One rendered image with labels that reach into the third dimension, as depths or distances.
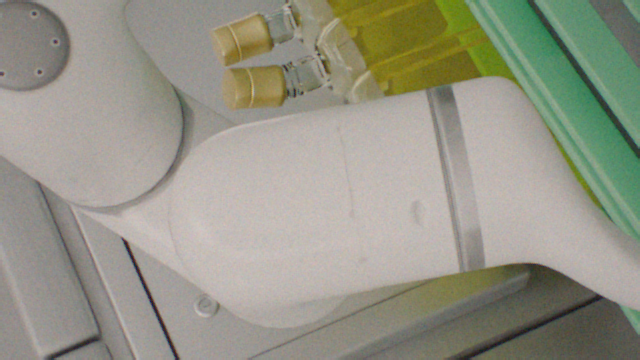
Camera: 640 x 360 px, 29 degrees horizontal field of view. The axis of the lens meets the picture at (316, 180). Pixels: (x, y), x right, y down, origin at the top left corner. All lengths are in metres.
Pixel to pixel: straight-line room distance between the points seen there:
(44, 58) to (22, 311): 0.58
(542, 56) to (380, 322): 0.26
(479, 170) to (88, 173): 0.19
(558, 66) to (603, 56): 0.09
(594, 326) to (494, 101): 0.62
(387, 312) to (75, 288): 0.27
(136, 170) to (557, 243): 0.21
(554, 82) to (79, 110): 0.51
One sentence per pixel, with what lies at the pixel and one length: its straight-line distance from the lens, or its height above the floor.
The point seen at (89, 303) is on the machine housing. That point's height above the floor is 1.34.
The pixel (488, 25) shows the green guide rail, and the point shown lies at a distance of 1.03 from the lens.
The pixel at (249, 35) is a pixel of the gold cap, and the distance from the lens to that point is 1.05.
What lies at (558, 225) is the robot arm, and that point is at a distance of 0.54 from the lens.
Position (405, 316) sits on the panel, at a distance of 1.07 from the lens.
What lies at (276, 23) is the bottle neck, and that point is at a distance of 1.06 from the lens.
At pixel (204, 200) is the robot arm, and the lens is 0.54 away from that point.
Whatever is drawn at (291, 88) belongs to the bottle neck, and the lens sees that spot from 1.03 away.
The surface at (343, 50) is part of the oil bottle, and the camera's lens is 1.03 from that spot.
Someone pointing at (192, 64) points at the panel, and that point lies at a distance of 1.21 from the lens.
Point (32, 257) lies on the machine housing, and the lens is 1.13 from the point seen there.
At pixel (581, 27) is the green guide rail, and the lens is 0.92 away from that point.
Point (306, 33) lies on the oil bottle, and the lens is 1.07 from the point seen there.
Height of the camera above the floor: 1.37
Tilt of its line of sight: 13 degrees down
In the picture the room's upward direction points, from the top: 112 degrees counter-clockwise
